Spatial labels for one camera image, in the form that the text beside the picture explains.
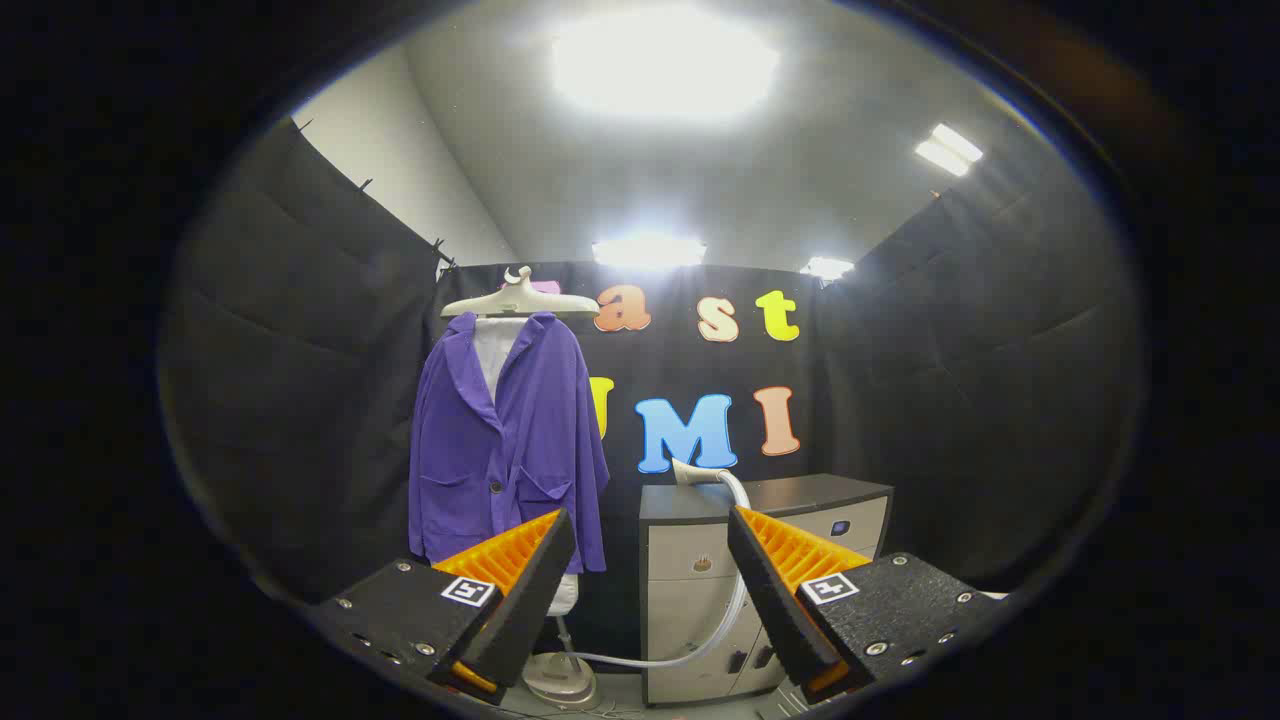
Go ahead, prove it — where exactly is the black backdrop cloth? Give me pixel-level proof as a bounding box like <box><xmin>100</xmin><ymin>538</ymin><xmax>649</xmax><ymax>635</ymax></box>
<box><xmin>430</xmin><ymin>262</ymin><xmax>836</xmax><ymax>661</ymax></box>

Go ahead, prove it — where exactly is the large ceiling light panel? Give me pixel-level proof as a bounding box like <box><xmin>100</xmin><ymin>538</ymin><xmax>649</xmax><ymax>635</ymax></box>
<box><xmin>550</xmin><ymin>10</ymin><xmax>781</xmax><ymax>121</ymax></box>

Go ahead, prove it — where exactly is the white garment steamer base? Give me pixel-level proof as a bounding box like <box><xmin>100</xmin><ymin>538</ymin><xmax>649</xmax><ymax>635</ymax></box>
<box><xmin>522</xmin><ymin>612</ymin><xmax>601</xmax><ymax>713</ymax></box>

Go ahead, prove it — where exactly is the plain black curtain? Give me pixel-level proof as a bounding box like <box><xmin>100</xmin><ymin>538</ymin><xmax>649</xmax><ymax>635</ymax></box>
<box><xmin>815</xmin><ymin>160</ymin><xmax>1146</xmax><ymax>591</ymax></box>
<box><xmin>160</xmin><ymin>118</ymin><xmax>451</xmax><ymax>601</ymax></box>

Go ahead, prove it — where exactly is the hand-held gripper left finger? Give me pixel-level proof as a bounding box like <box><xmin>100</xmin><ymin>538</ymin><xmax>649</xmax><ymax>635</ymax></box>
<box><xmin>305</xmin><ymin>508</ymin><xmax>578</xmax><ymax>706</ymax></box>

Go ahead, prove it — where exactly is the grey cabinet with dark top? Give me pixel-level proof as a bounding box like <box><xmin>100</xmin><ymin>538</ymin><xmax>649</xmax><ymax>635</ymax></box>
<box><xmin>638</xmin><ymin>473</ymin><xmax>894</xmax><ymax>706</ymax></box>

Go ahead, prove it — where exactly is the double ceiling light panel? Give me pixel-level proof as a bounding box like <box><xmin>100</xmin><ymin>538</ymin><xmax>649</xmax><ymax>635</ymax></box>
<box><xmin>915</xmin><ymin>123</ymin><xmax>984</xmax><ymax>178</ymax></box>

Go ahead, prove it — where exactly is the white garment steamer head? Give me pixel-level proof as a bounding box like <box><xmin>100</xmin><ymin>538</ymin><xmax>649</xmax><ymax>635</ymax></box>
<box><xmin>672</xmin><ymin>458</ymin><xmax>736</xmax><ymax>488</ymax></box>

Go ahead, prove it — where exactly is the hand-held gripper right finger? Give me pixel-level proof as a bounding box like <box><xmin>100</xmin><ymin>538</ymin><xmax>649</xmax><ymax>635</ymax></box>
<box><xmin>727</xmin><ymin>505</ymin><xmax>1011</xmax><ymax>706</ymax></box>

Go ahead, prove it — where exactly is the white clothes hanger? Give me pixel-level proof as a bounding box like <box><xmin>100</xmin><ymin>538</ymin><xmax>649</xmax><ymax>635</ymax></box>
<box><xmin>440</xmin><ymin>265</ymin><xmax>601</xmax><ymax>321</ymax></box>

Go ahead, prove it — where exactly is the purple jacket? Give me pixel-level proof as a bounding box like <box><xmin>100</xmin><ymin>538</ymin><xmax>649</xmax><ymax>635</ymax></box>
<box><xmin>408</xmin><ymin>312</ymin><xmax>611</xmax><ymax>574</ymax></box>

